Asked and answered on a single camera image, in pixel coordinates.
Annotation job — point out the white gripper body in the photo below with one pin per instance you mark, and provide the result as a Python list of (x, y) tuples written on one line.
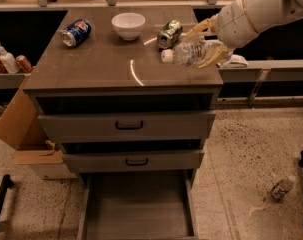
[(233, 23)]

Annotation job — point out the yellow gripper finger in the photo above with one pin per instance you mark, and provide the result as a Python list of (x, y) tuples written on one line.
[(202, 29), (215, 53)]

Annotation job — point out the clear plastic water bottle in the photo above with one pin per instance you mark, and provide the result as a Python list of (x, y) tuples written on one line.
[(189, 53)]

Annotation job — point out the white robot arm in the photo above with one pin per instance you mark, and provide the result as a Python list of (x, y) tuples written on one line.
[(265, 14)]

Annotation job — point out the grey top drawer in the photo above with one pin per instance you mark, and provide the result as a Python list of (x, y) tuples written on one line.
[(127, 126)]

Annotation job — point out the grey middle drawer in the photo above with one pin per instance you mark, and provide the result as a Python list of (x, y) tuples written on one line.
[(139, 161)]

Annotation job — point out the grey drawer cabinet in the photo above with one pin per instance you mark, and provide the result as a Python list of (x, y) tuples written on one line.
[(107, 75)]

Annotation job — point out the bottle on floor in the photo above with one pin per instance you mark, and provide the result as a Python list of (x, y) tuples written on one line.
[(282, 187)]

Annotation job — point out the grey open bottom drawer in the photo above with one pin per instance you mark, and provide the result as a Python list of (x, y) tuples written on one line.
[(146, 205)]

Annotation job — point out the white pump bottle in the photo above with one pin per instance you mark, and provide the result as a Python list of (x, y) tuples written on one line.
[(8, 60)]

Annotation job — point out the folded white cloth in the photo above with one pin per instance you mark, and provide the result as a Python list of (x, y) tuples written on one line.
[(235, 61)]

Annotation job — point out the green soda can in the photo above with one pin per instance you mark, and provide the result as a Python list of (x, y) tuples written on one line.
[(169, 34)]

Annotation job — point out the grey right shelf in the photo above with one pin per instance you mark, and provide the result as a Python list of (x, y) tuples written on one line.
[(265, 71)]

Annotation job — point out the grey shelf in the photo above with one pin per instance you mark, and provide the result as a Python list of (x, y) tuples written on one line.
[(12, 81), (265, 71)]

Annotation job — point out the white ceramic bowl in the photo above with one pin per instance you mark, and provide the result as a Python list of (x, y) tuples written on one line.
[(128, 26)]

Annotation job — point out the blue pepsi can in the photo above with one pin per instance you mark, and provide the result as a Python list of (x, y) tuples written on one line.
[(76, 33)]

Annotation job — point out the red soda can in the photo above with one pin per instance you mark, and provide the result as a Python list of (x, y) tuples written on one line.
[(24, 64)]

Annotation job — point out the cardboard box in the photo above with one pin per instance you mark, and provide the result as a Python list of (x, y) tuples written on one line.
[(20, 129)]

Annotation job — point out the grey left shelf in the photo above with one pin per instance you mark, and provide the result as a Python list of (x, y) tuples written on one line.
[(12, 81)]

